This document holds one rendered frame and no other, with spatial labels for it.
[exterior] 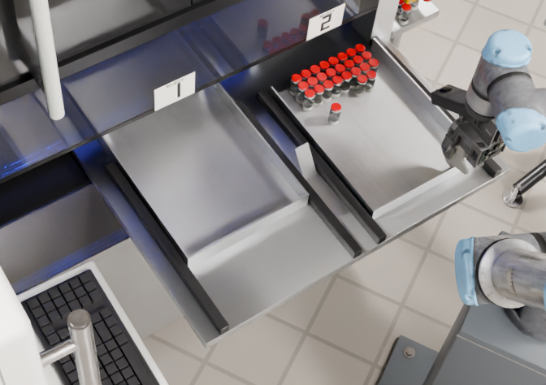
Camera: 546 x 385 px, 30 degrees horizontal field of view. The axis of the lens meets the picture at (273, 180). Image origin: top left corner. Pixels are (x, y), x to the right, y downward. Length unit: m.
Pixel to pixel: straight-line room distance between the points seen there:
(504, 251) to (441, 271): 1.20
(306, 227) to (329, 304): 0.94
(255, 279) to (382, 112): 0.46
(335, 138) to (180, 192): 0.33
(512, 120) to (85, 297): 0.80
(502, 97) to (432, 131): 0.41
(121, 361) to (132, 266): 0.52
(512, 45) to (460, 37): 1.78
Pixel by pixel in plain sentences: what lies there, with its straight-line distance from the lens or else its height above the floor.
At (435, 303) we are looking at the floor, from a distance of 2.83.
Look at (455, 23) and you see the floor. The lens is 3.48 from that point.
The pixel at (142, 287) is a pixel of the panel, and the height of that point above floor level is 0.36.
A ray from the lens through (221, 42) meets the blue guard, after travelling 1.82.
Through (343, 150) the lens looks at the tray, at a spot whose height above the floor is 0.88.
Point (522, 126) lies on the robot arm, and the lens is 1.60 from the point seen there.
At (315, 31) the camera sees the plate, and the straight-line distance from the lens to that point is 1.97.
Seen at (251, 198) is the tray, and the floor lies 0.88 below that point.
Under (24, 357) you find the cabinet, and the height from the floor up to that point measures 1.50.
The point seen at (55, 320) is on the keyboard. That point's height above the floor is 0.82.
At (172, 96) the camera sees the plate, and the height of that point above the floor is 1.01.
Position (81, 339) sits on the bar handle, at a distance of 1.10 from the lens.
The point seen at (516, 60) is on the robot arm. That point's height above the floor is 1.27.
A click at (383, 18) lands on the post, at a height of 0.95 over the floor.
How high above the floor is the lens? 2.44
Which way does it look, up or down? 55 degrees down
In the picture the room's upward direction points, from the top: 8 degrees clockwise
